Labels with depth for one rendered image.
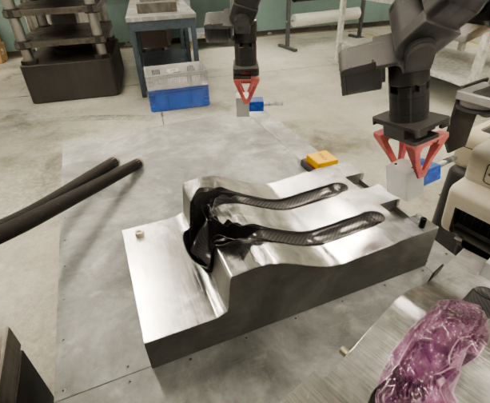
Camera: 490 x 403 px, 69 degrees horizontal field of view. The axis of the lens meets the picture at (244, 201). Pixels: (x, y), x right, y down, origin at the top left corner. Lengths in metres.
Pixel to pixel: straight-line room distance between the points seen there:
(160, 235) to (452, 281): 0.49
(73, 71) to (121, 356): 4.04
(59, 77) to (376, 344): 4.29
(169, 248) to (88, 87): 3.93
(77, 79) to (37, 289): 2.91
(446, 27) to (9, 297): 1.94
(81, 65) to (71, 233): 3.68
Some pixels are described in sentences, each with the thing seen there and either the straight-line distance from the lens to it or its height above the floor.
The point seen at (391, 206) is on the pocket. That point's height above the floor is 0.88.
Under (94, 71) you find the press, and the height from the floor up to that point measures 0.28.
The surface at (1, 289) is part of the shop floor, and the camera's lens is 2.11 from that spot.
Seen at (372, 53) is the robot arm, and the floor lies 1.16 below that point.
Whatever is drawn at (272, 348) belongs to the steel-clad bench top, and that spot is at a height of 0.80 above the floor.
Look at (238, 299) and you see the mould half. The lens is 0.52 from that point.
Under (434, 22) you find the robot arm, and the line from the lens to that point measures 0.51.
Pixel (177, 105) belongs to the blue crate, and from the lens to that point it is 3.80.
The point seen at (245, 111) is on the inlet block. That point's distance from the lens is 1.02.
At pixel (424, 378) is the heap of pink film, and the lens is 0.47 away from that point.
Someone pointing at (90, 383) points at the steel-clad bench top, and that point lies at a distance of 0.59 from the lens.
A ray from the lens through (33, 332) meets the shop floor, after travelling 1.83.
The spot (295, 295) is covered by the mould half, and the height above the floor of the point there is 0.85.
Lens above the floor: 1.28
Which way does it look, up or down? 35 degrees down
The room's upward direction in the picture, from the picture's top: 2 degrees counter-clockwise
